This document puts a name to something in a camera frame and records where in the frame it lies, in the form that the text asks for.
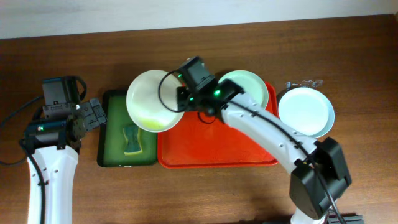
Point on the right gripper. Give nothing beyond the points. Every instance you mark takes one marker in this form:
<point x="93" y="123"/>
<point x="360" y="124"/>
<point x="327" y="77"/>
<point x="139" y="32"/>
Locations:
<point x="181" y="99"/>

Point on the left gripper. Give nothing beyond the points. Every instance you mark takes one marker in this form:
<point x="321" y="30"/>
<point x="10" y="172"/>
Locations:
<point x="91" y="112"/>

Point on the pale green plate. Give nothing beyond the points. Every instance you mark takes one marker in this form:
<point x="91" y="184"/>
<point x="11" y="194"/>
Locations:
<point x="251" y="83"/>

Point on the yellow green scrub sponge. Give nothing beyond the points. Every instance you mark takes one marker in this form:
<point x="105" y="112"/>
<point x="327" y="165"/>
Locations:
<point x="132" y="137"/>

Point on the white plate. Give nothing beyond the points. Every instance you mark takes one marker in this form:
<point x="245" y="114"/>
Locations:
<point x="151" y="101"/>

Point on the light blue plate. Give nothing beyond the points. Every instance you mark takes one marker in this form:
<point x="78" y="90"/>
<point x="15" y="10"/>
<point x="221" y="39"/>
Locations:
<point x="307" y="110"/>

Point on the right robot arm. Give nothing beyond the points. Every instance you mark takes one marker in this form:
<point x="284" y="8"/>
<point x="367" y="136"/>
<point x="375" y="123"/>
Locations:
<point x="318" y="171"/>

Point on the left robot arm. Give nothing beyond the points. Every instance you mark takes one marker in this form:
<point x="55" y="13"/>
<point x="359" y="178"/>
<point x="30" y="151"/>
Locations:
<point x="52" y="142"/>

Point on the dark green soapy tray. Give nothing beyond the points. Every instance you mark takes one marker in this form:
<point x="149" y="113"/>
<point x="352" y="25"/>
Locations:
<point x="112" y="141"/>

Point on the red plastic tray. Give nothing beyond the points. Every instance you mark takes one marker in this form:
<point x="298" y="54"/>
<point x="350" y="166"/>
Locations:
<point x="195" y="144"/>

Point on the black metal base rail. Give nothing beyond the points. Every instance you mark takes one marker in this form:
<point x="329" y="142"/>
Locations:
<point x="349" y="219"/>

